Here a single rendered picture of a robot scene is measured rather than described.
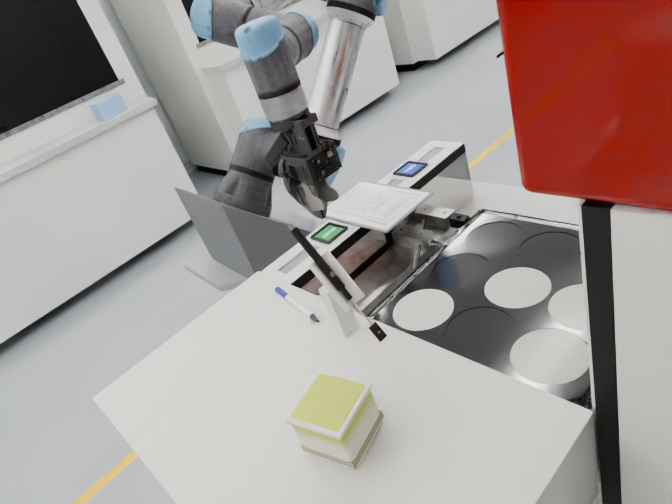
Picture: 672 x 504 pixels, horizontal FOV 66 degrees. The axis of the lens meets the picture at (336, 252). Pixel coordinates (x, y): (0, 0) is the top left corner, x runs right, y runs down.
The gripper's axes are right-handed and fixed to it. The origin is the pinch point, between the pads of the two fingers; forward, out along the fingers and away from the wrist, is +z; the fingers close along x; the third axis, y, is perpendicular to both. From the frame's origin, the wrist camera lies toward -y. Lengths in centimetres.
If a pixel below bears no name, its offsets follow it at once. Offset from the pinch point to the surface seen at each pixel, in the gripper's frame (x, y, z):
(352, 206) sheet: 9.5, -1.7, 4.9
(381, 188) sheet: 17.4, -0.3, 4.9
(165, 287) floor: 16, -210, 101
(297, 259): -8.3, 0.0, 5.6
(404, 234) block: 11.0, 9.7, 10.4
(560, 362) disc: -5, 50, 11
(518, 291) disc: 5.2, 37.7, 11.2
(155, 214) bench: 45, -256, 77
